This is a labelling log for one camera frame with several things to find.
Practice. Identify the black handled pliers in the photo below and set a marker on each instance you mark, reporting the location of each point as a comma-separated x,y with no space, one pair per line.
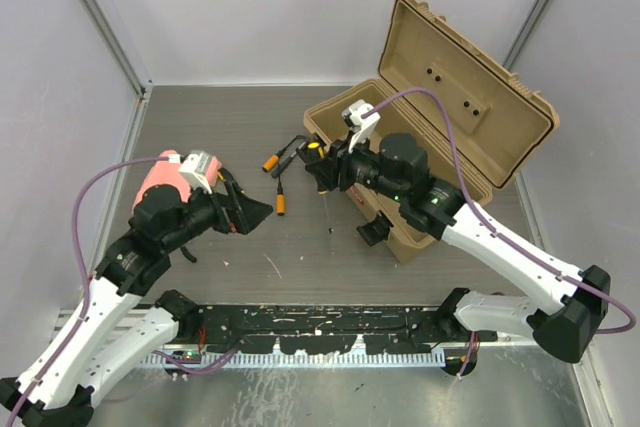
188,255

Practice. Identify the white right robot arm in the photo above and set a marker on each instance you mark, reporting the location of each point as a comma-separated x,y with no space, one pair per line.
562,305

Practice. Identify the pink folded cloth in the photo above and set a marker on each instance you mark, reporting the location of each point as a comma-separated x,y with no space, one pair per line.
166,172

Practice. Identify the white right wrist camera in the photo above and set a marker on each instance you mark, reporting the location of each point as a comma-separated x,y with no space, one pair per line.
361,119

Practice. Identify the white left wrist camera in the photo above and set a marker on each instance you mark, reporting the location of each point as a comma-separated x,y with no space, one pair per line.
194,169

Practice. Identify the tan plastic tool case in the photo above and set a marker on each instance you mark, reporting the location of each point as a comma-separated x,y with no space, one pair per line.
466,110

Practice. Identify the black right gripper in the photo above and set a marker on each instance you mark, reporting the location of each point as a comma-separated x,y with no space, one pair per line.
339,161

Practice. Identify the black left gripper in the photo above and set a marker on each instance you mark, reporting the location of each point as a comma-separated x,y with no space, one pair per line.
242,212

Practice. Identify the orange stubby screwdriver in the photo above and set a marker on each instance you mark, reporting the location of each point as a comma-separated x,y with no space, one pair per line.
280,200

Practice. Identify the orange short screwdriver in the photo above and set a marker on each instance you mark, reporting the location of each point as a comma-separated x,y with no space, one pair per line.
272,161

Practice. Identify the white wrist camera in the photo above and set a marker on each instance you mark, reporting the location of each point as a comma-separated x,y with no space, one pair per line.
361,119
194,169

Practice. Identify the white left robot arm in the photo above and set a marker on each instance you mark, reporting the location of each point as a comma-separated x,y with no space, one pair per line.
71,377

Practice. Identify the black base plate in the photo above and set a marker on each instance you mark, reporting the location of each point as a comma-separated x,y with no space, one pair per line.
317,330

